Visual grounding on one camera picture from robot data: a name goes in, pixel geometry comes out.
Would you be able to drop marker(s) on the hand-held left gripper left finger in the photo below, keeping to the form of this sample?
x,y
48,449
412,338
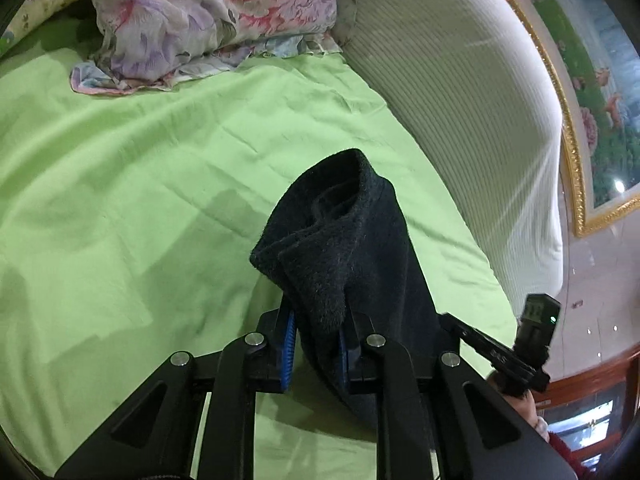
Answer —
x,y
285,355

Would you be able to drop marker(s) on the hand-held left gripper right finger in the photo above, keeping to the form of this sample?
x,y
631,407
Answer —
x,y
346,366

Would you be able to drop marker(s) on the black pants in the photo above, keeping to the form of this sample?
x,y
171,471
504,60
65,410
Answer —
x,y
340,240

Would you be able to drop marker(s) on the person's right forearm red sleeve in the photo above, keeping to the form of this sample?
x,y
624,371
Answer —
x,y
567,452

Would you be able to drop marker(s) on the person's right hand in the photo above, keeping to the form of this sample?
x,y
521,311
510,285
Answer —
x,y
520,405

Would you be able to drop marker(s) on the red wooden cabinet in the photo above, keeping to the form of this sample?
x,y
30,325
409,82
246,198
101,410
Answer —
x,y
595,390

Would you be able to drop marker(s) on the green bed sheet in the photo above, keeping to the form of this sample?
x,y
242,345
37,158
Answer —
x,y
150,185

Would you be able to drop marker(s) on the white ribbed padded headboard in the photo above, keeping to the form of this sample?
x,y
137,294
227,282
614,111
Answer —
x,y
465,110

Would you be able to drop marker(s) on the gold framed landscape painting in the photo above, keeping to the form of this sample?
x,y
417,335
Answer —
x,y
595,60

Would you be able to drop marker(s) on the pale yellow floral pillow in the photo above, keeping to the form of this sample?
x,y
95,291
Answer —
x,y
30,10

